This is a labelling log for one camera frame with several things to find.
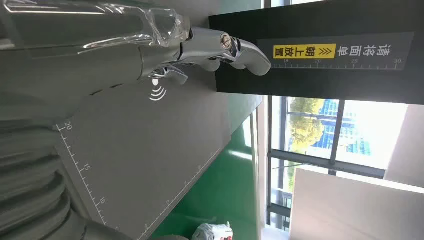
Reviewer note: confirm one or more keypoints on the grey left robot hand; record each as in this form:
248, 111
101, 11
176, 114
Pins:
82, 56

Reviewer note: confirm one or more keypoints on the grey package with red print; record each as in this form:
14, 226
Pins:
212, 232

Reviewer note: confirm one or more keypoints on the black inbound scanner machine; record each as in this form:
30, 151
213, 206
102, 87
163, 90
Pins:
149, 149

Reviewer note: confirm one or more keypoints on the green conveyor belt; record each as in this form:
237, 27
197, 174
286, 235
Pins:
218, 188

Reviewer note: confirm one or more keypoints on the white panel board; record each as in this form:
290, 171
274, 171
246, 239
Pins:
348, 208

